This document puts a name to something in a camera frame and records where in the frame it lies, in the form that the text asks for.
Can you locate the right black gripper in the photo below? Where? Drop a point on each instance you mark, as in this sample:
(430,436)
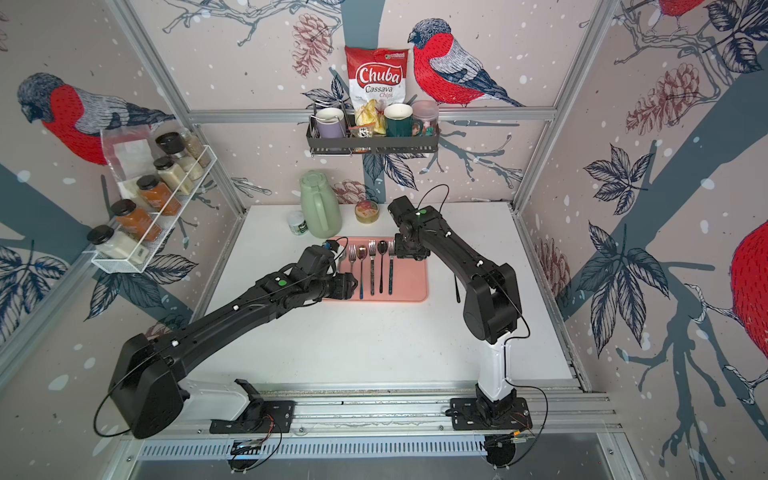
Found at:
(400,253)

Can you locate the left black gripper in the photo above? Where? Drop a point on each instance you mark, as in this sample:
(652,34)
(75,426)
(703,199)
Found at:
(347,285)

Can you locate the teal handle fork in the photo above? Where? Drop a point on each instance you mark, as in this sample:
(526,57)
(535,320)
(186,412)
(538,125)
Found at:
(391,256)

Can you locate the small black spoon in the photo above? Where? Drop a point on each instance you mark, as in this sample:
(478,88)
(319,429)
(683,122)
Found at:
(382,248)

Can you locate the grey speckled handle fork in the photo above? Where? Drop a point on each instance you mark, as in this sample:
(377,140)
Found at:
(372,253)

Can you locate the iridescent rainbow spoon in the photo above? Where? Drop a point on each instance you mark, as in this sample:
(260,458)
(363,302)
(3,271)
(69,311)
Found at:
(362,252)

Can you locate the silver ornate handle fork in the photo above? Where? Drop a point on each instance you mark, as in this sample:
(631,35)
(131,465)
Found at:
(352,257)

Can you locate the large black long spoon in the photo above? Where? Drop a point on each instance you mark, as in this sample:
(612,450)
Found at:
(457,290)

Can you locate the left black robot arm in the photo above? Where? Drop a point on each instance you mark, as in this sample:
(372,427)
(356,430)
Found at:
(149,385)

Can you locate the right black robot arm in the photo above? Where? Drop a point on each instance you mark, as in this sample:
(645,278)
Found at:
(492,305)

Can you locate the pink plastic tray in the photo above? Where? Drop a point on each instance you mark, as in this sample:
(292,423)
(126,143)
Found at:
(410,276)

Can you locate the round gold tin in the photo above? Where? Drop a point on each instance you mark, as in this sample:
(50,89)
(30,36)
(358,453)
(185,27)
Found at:
(366,211)

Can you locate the green thermos jug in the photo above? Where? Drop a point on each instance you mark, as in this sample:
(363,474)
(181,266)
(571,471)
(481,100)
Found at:
(319,205)

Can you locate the small green labelled can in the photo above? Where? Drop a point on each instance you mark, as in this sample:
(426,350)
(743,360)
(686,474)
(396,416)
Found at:
(297,223)

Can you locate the dark green mug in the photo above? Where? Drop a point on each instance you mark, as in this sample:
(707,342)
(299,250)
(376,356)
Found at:
(399,120)

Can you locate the yellow snack packet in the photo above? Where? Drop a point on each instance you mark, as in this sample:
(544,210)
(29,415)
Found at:
(369,120)

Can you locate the clear jar pink lid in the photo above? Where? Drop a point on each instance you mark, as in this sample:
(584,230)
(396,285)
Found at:
(425,118)

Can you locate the purple mug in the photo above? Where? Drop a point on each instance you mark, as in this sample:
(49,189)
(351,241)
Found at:
(330,123)

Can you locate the red Chuba chips bag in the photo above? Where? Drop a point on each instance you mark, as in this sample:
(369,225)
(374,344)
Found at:
(378,74)

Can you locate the beige spice jar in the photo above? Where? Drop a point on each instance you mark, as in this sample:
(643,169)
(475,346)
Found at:
(174,175)

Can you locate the orange spice jar middle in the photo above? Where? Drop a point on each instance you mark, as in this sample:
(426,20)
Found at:
(158,195)

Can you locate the orange spice jar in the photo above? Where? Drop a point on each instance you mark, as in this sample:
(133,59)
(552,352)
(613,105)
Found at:
(135,220)
(158,195)

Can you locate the clear acrylic spice rack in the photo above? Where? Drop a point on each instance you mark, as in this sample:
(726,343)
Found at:
(157,176)

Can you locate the dark lid spice jar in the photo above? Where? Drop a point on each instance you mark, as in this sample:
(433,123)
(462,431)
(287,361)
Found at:
(172,144)

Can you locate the orange spice jar front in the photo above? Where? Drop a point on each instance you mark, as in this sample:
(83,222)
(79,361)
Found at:
(135,220)

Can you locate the white powder spice jar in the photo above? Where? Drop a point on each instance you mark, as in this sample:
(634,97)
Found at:
(117,245)

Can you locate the clear plastic bag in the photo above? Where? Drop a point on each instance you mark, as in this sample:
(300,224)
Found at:
(129,156)

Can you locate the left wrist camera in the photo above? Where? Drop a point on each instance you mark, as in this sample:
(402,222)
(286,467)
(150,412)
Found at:
(331,245)

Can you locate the dark wall shelf basket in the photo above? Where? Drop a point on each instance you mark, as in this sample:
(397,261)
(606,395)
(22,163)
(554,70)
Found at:
(351,144)

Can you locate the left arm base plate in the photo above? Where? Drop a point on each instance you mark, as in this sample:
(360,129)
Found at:
(258,416)

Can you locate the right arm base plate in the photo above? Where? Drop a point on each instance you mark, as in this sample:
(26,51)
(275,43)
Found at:
(481,413)

